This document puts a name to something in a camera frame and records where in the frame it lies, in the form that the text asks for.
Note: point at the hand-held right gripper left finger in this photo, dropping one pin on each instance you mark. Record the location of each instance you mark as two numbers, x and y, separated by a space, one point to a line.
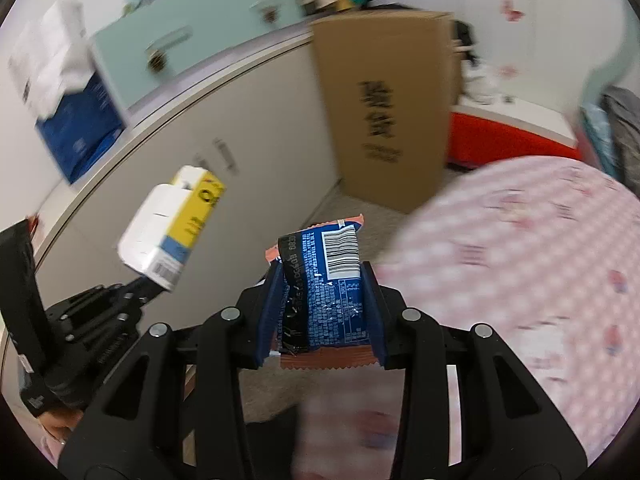
267 320

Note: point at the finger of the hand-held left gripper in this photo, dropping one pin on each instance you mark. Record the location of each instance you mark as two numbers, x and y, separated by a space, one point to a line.
145 294

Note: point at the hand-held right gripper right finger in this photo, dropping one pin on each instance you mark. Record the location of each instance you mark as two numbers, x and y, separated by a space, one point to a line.
375 320

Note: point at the blue orange snack wrapper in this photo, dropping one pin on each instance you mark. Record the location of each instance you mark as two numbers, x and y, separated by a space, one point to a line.
325 305

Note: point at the white yellow carton box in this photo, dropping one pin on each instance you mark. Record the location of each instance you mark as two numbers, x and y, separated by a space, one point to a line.
165 225

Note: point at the person's left hand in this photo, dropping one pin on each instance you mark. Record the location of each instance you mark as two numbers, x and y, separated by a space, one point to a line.
62 425

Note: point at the round table, pink checkered cloth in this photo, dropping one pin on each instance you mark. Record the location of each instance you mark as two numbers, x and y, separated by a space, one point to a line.
525 260

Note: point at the blue plastic bag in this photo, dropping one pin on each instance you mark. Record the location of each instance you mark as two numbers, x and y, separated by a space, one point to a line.
80 130

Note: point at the tall cardboard box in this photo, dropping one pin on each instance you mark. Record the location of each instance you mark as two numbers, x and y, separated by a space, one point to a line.
385 110

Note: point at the white low cabinet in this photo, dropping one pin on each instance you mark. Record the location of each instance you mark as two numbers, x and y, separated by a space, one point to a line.
250 110

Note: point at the red bench with white top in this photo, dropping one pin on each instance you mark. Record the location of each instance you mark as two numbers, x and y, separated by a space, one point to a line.
500 135

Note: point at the pine cone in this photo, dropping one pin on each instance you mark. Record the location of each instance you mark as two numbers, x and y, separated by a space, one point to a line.
157 62
271 14

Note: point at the white paper bag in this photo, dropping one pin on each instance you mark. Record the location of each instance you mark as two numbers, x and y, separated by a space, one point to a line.
50 55

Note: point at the mint green drawer cabinet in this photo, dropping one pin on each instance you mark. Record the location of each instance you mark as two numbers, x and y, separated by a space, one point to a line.
210 20

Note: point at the pale pink flower sticker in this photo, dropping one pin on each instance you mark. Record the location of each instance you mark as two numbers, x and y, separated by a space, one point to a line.
507 69

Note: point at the teal plaid bed sheet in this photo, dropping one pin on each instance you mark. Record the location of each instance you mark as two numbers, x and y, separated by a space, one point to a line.
597 135

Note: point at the black cloth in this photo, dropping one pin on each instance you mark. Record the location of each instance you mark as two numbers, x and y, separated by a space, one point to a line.
462 35

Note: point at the grey quilt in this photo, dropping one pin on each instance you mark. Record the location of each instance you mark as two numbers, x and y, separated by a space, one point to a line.
625 130

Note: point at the pink butterfly sticker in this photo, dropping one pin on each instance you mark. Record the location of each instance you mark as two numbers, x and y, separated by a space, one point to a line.
511 10

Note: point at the mint green bunk bed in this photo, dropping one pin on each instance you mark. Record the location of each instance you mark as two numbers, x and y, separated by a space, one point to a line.
607 72

